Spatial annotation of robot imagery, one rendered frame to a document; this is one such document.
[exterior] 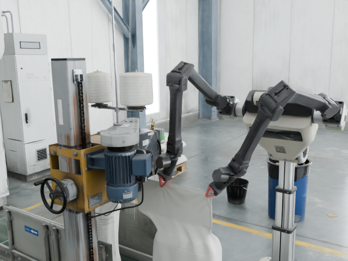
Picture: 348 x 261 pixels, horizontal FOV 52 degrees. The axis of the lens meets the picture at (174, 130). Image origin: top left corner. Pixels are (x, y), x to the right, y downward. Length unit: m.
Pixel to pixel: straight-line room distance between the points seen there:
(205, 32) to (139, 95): 8.99
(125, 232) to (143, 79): 1.44
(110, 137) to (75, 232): 0.55
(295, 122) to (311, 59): 7.83
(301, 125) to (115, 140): 0.98
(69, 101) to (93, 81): 0.23
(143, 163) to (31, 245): 1.34
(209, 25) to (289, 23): 2.19
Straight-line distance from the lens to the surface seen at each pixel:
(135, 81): 1.71
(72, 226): 1.93
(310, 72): 9.82
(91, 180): 1.81
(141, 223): 2.68
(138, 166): 1.67
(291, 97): 1.53
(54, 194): 1.77
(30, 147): 5.77
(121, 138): 1.62
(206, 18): 10.67
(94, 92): 1.91
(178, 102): 1.79
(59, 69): 1.76
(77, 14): 7.17
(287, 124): 2.03
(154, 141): 2.14
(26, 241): 2.82
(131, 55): 7.98
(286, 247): 2.48
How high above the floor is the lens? 1.74
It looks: 11 degrees down
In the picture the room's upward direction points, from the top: 1 degrees counter-clockwise
